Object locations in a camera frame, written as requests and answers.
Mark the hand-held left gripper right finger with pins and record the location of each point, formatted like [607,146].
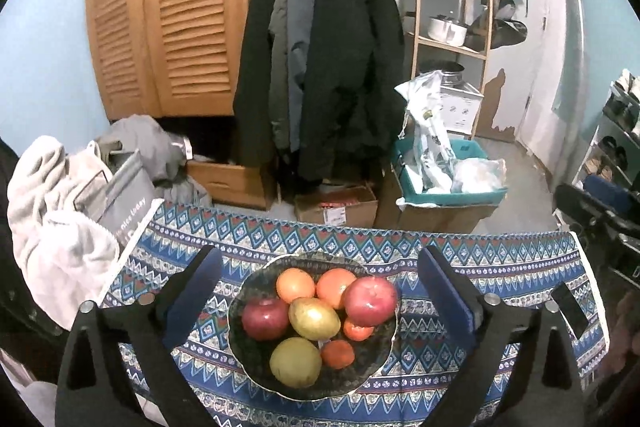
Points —
[447,294]

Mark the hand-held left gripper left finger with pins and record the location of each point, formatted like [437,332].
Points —
[195,292]

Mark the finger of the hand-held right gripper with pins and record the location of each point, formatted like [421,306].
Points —
[607,189]
[575,207]

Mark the dark red apple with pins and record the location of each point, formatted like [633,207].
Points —
[265,319]

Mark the bright red apple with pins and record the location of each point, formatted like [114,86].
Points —
[371,302]

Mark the small tangerine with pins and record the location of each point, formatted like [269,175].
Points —
[359,332]
[338,354]

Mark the large orange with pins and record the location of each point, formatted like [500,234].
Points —
[296,285]
[334,287]

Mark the dark glass plate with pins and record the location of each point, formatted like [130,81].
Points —
[362,372]

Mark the plain yellow pear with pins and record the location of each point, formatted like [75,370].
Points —
[295,363]

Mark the grey shoe rack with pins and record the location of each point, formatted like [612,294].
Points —
[595,147]

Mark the blue patterned tablecloth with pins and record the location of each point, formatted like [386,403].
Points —
[500,267]

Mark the black smartphone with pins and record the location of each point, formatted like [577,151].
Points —
[570,309]

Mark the group of assorted shoes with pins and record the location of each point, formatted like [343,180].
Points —
[622,117]

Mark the large cardboard box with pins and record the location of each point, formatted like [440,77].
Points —
[435,218]

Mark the clear plastic bag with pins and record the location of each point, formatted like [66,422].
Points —
[477,174]

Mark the wooden drawer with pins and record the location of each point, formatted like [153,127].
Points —
[230,184]

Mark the teal plastic bin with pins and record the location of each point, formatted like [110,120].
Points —
[470,149]

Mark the grey printed tote bag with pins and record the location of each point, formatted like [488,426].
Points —
[127,192]

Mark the small cardboard box red label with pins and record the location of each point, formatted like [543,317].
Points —
[335,207]

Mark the white towel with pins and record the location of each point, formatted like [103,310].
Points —
[60,227]

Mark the white patterned box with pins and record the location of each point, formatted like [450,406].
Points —
[462,107]

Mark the white door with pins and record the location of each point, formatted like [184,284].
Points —
[535,57]

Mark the white printed rice bag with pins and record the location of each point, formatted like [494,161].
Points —
[430,142]

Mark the grey clothes pile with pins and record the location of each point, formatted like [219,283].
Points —
[145,142]

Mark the steel pot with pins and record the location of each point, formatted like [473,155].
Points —
[445,74]

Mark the grey hanging bag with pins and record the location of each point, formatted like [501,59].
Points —
[500,27]

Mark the wooden shelf rack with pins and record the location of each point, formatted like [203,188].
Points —
[417,7]

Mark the black hooded coat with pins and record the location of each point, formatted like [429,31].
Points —
[350,57]

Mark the wooden louvered closet door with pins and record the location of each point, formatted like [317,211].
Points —
[200,17]
[120,17]

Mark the grey jacket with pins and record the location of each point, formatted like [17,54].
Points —
[295,32]

